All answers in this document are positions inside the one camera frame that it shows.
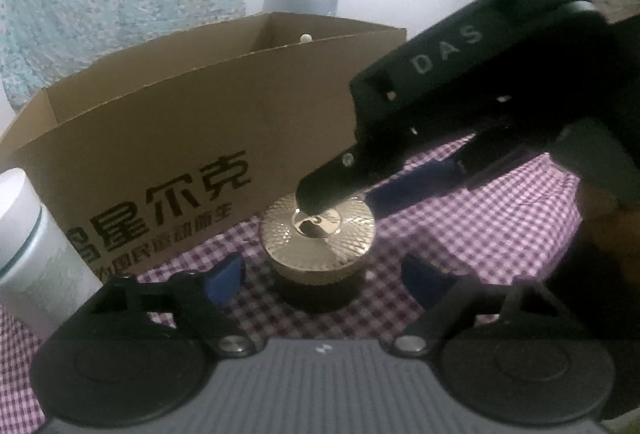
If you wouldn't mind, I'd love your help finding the gold lid black jar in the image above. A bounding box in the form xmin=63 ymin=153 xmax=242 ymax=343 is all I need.
xmin=259 ymin=194 xmax=376 ymax=314

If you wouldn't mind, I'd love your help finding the green dropper bottle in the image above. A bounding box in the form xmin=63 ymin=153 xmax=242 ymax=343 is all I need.
xmin=299 ymin=33 xmax=312 ymax=44

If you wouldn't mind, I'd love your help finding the purple checkered tablecloth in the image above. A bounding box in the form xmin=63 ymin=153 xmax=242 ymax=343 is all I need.
xmin=0 ymin=133 xmax=584 ymax=434

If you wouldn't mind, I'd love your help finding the brown cardboard box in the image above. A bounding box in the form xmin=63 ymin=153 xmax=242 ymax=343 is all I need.
xmin=1 ymin=12 xmax=407 ymax=280

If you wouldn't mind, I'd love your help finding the white cylindrical bottle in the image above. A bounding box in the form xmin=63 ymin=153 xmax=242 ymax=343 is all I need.
xmin=0 ymin=168 xmax=102 ymax=339

